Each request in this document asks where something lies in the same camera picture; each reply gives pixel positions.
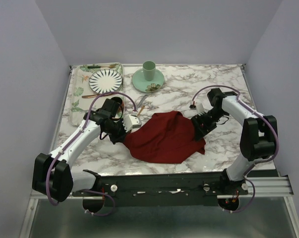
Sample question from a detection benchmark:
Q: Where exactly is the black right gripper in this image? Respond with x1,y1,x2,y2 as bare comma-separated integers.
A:
190,108,227,142

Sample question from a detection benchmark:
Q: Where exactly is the dark red cloth napkin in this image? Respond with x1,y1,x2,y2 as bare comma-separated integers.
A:
123,111,206,164

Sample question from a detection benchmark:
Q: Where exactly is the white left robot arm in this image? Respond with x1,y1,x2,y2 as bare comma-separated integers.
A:
32,97,131,206

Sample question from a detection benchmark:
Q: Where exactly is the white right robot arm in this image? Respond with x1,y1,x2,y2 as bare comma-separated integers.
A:
189,85,279,195

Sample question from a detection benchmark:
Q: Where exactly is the orange black coffee mug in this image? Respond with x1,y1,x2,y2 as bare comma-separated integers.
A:
111,97,124,121

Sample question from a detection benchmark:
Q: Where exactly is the gold spoon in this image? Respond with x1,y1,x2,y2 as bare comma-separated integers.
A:
137,105,145,117

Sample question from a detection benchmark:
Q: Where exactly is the silver butter knife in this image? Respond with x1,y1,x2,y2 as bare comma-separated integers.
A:
136,95,148,110

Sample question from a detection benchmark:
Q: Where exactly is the floral rectangular serving tray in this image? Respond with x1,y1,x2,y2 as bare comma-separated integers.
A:
69,62,123,126

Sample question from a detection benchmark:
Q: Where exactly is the striped white round plate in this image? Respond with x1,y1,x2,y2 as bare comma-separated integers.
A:
89,69,123,94

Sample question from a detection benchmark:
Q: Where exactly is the green round saucer plate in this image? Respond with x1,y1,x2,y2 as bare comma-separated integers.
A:
132,69,165,93

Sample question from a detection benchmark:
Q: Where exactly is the green plastic cup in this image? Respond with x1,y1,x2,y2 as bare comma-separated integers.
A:
142,61,156,81

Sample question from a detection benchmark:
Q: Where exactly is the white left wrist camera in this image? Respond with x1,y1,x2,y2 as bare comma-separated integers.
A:
122,115,142,131

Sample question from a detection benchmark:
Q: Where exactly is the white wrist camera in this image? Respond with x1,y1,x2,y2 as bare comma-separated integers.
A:
189,101,205,115
122,115,142,131

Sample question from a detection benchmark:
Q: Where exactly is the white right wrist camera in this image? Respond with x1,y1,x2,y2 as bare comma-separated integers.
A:
189,101,205,115

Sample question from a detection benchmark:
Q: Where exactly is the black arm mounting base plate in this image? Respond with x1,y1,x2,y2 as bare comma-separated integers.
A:
71,171,249,208

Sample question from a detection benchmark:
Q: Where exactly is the green handled gold fork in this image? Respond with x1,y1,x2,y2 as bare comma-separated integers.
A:
87,63,117,69

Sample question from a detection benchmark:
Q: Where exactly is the aluminium frame rail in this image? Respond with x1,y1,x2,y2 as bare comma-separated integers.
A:
30,177,294,199

